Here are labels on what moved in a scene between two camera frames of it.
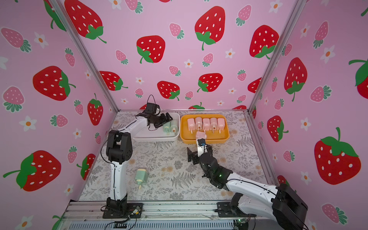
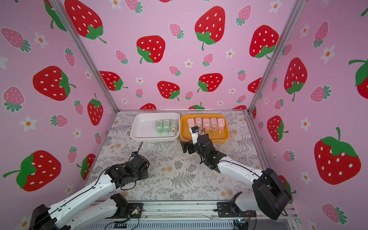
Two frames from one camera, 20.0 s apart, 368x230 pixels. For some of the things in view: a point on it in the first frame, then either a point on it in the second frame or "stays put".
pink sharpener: [198, 123] stays put
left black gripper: [164, 120] to [145, 172]
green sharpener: [174, 127] stays put
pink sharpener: [213, 124] stays put
